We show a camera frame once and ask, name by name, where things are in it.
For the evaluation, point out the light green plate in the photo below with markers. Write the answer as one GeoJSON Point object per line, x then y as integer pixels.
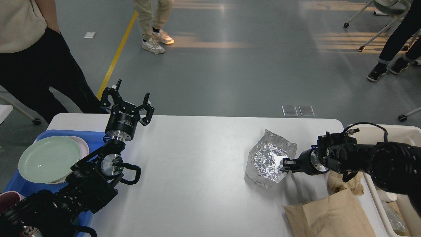
{"type": "Point", "coordinates": [49, 159]}

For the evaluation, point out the grey office chair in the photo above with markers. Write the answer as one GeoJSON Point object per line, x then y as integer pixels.
{"type": "Point", "coordinates": [35, 121]}

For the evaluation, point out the seated person black sneakers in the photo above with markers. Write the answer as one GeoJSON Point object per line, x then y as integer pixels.
{"type": "Point", "coordinates": [408, 27]}

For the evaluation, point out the walking person in black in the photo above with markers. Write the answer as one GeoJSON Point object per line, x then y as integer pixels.
{"type": "Point", "coordinates": [35, 57]}

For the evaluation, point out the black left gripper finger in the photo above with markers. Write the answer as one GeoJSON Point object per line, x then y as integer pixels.
{"type": "Point", "coordinates": [146, 106]}
{"type": "Point", "coordinates": [111, 100]}

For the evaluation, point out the foil bag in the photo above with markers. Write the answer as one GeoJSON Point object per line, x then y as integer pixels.
{"type": "Point", "coordinates": [265, 160]}

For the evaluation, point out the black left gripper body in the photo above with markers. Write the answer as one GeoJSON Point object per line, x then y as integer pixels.
{"type": "Point", "coordinates": [122, 122]}

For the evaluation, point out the pink mug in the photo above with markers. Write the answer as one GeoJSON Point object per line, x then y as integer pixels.
{"type": "Point", "coordinates": [9, 199]}

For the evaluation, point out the metal floor socket plates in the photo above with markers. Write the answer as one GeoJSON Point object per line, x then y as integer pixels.
{"type": "Point", "coordinates": [295, 111]}

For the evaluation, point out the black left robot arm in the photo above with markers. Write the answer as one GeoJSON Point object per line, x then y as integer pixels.
{"type": "Point", "coordinates": [91, 182]}

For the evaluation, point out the crumpled brown paper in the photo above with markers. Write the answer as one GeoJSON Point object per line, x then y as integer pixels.
{"type": "Point", "coordinates": [336, 184]}

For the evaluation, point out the white cup inside bin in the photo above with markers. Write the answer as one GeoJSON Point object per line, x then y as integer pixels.
{"type": "Point", "coordinates": [386, 196]}

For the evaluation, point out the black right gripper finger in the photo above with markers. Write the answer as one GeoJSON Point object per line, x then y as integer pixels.
{"type": "Point", "coordinates": [292, 169]}
{"type": "Point", "coordinates": [290, 162]}

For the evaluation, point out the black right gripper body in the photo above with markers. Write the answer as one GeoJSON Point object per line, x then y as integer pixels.
{"type": "Point", "coordinates": [310, 164]}

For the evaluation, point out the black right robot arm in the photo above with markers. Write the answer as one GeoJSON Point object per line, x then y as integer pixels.
{"type": "Point", "coordinates": [393, 167]}

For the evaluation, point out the brown paper bag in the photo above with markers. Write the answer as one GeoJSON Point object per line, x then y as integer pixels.
{"type": "Point", "coordinates": [339, 215]}

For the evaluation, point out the white plastic bin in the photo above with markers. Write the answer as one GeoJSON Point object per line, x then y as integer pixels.
{"type": "Point", "coordinates": [370, 135]}

